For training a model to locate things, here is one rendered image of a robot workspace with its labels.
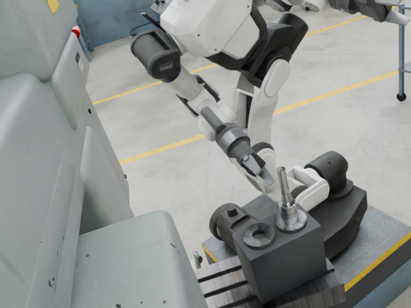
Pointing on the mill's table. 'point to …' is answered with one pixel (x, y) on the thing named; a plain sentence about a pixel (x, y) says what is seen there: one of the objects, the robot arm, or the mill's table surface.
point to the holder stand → (281, 254)
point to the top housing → (34, 35)
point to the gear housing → (71, 79)
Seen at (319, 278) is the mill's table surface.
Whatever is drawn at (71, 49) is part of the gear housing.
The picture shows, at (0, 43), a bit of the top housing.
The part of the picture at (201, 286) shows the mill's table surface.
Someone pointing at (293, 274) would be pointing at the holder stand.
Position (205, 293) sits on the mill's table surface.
